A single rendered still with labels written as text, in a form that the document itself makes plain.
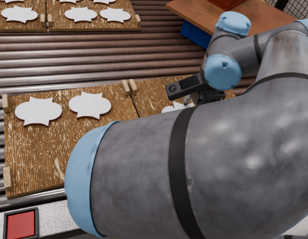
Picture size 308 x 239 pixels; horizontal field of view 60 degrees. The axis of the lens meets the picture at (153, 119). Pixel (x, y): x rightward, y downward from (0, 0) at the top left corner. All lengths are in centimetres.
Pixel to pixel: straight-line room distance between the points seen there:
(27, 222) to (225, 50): 61
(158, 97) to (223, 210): 82
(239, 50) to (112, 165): 40
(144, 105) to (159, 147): 75
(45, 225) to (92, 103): 40
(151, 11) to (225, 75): 99
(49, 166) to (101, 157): 57
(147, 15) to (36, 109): 81
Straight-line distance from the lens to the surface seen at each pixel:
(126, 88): 95
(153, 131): 21
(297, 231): 79
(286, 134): 19
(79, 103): 91
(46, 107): 91
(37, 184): 78
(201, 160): 18
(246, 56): 56
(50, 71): 109
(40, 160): 82
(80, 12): 136
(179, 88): 74
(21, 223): 76
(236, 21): 65
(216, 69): 55
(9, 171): 79
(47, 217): 77
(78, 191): 25
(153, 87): 101
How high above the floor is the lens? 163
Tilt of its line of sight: 50 degrees down
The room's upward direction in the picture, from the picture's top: 15 degrees clockwise
